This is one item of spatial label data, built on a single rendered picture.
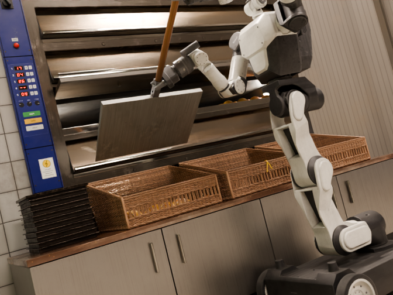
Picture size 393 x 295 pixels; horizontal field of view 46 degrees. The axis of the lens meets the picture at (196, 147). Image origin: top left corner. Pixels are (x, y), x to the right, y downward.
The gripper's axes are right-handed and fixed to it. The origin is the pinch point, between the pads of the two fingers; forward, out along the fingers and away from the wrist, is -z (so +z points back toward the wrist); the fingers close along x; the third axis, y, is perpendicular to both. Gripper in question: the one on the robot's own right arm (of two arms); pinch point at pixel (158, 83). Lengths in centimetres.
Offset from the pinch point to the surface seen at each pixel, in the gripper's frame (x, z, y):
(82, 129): 33, -47, -30
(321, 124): 158, 192, -416
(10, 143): 32, -80, -8
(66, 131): 33, -54, -24
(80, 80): 43, -32, -8
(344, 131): 120, 203, -402
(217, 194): -39, -6, -52
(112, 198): -24, -50, -23
